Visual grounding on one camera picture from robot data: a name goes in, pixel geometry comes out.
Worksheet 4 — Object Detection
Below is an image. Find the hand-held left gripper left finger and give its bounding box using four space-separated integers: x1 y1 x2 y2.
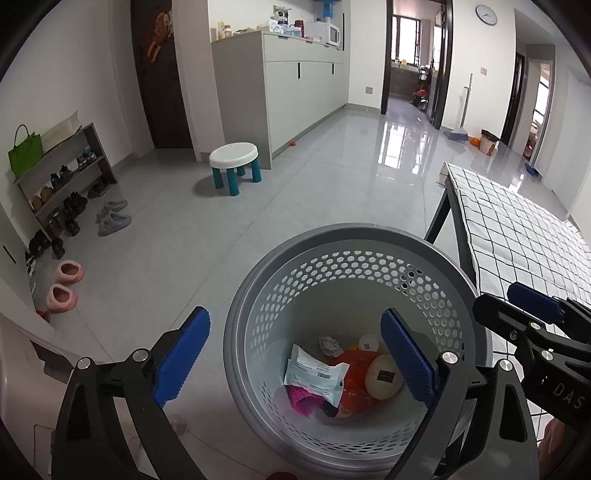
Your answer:
54 305 212 480

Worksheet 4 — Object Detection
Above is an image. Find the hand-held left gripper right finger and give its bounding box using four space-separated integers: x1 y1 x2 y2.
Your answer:
379 308 541 480

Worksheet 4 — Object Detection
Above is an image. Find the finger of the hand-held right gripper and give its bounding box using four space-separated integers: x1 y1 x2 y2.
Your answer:
506 282 591 325
472 294 591 370

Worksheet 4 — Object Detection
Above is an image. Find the white foam ball black label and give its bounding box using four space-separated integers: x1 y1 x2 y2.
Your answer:
365 353 404 400

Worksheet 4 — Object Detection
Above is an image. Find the red plastic bag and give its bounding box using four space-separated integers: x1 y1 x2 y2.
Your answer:
335 348 384 414

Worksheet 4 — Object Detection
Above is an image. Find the grey perforated plastic basket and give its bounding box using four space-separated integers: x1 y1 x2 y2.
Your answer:
223 223 492 478

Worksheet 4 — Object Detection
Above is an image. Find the white labelled mailer bag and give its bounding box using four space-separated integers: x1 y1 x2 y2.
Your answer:
283 345 352 407

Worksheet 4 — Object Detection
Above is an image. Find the person's right hand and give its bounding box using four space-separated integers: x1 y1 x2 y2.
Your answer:
538 418 568 480

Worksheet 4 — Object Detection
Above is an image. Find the white black-checked tablecloth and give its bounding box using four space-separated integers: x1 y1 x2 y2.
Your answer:
436 161 591 324

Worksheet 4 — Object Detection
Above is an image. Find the pink fuzzy slipper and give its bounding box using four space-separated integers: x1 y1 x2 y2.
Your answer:
54 259 86 284
46 283 78 315

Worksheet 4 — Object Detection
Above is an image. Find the grey slipper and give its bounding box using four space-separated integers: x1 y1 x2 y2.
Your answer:
96 198 129 221
97 213 133 237

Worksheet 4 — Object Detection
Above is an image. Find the white plastic furniture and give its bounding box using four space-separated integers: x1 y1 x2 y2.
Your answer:
0 305 116 480

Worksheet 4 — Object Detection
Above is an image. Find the broom with blue dustpan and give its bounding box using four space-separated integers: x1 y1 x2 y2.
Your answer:
444 73 474 141

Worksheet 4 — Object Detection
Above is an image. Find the white stool with teal legs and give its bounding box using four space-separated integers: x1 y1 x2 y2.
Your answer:
209 142 262 197

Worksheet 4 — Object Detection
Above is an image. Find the grey shoe rack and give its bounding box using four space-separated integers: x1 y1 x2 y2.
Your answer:
13 122 118 241

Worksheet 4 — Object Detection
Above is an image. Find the red toy vehicle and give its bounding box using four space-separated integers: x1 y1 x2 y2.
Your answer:
412 65 435 109

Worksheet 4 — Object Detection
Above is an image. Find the white paper bag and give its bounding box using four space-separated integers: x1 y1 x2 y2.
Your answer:
41 111 84 153

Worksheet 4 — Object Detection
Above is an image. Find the green handbag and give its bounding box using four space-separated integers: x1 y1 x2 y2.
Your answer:
8 124 44 178

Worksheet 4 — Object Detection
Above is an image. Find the dark brown door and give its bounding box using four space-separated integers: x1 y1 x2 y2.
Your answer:
130 0 195 151

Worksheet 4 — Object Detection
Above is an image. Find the grey sideboard cabinet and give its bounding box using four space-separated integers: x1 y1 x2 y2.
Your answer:
211 30 349 169

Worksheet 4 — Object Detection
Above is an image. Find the red door decoration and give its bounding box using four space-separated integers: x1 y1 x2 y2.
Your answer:
147 11 174 61

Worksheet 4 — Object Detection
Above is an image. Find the white microwave oven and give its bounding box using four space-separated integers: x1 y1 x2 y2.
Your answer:
305 21 342 48

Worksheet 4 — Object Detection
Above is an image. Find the black table frame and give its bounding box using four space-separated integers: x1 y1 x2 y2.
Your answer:
424 180 478 282

